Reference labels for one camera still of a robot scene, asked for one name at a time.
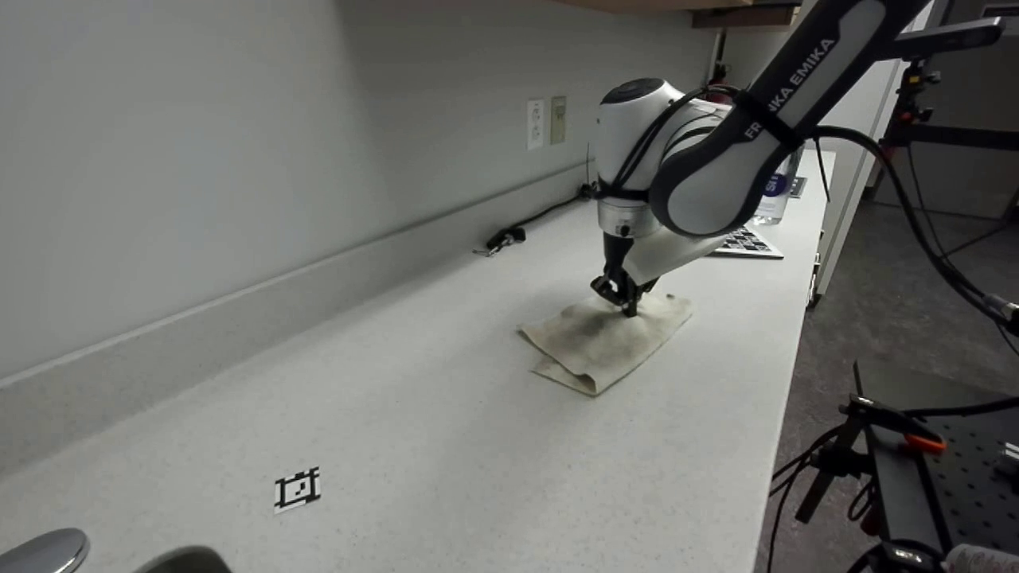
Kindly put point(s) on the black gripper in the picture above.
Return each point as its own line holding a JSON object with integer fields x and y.
{"x": 618, "y": 265}

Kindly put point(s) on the cream white cloth towel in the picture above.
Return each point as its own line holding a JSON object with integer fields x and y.
{"x": 605, "y": 346}

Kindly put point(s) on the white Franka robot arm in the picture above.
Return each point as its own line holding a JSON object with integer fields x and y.
{"x": 688, "y": 171}

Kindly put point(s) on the thin black rod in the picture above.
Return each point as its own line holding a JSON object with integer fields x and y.
{"x": 531, "y": 222}

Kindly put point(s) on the black white calibration checkerboard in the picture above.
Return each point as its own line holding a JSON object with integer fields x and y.
{"x": 754, "y": 246}

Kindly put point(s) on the black tripod with orange clip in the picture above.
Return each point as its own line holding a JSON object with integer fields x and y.
{"x": 903, "y": 489}

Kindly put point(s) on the small black white marker tag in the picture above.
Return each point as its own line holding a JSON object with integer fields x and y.
{"x": 296, "y": 489}

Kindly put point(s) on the black perforated breadboard table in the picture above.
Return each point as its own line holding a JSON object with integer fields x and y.
{"x": 983, "y": 489}

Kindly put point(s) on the beige wall switch plate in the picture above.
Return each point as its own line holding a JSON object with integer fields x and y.
{"x": 558, "y": 120}

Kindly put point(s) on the white wall outlet plate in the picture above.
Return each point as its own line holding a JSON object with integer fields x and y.
{"x": 536, "y": 125}

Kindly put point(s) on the black red camera stand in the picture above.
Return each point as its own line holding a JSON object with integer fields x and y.
{"x": 958, "y": 135}

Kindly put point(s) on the black camera on stand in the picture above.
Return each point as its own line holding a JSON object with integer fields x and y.
{"x": 949, "y": 36}

